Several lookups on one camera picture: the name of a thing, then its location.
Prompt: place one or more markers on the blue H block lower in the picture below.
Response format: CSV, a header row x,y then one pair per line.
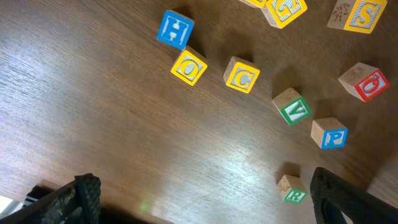
x,y
175,29

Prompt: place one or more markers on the red O letter block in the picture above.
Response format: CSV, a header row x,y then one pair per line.
x,y
364,81

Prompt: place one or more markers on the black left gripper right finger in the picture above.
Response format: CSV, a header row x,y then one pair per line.
x,y
334,199

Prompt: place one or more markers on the green V letter block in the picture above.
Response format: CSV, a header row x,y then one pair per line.
x,y
292,106

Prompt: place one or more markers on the yellow C letter block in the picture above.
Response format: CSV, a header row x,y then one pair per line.
x,y
240,74

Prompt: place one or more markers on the yellow O letter block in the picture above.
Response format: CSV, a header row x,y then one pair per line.
x,y
189,66

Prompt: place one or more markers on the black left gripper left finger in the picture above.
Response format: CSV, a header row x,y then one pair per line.
x,y
76,202

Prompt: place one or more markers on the yellow G letter block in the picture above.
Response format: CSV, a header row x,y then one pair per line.
x,y
279,13

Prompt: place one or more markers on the green R letter block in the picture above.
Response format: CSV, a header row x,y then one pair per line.
x,y
291,189

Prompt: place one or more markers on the blue P letter block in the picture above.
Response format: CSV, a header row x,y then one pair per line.
x,y
329,133

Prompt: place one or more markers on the yellow block left pair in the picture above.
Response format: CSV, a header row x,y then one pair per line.
x,y
255,3

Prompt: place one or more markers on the yellow S block left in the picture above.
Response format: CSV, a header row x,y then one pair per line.
x,y
356,15

